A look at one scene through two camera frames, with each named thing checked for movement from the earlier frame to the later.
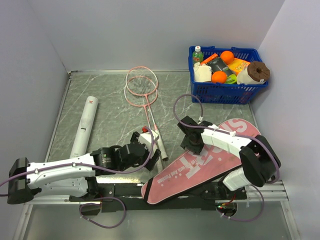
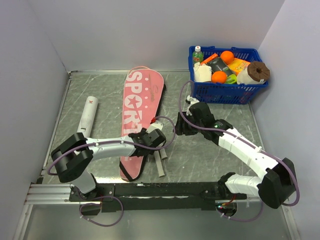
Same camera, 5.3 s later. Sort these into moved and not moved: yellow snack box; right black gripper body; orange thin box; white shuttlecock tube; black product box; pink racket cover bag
Moved: pink racket cover bag; right black gripper body
Not moved: white shuttlecock tube; orange thin box; yellow snack box; black product box
